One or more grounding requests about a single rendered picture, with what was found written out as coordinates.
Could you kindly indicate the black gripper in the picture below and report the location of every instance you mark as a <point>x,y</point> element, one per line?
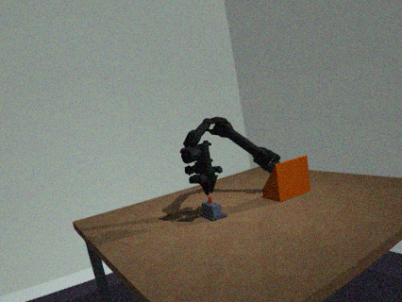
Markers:
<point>207,178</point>

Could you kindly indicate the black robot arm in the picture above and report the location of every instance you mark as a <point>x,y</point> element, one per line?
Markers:
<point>223,128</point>

